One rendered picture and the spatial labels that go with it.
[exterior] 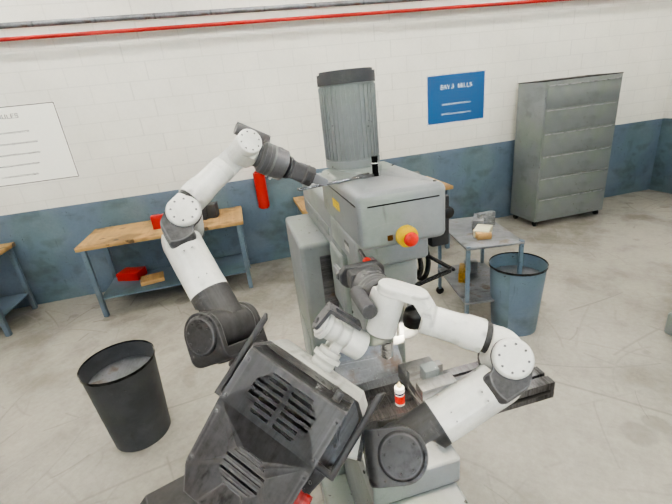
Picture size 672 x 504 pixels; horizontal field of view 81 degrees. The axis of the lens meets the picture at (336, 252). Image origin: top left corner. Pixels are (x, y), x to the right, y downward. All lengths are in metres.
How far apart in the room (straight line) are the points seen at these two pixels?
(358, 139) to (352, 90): 0.16
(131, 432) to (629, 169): 8.02
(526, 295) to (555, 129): 3.21
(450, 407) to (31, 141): 5.50
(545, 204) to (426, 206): 5.46
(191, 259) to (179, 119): 4.54
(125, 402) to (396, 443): 2.44
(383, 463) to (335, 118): 1.04
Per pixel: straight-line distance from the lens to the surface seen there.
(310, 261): 1.70
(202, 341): 0.86
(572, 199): 6.83
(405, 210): 1.09
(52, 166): 5.81
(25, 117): 5.82
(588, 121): 6.70
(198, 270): 0.92
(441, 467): 1.66
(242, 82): 5.39
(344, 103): 1.39
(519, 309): 3.73
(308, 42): 5.52
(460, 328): 0.86
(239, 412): 0.73
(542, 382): 1.91
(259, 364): 0.71
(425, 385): 1.64
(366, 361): 1.92
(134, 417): 3.14
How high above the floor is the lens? 2.14
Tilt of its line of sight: 22 degrees down
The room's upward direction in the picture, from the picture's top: 6 degrees counter-clockwise
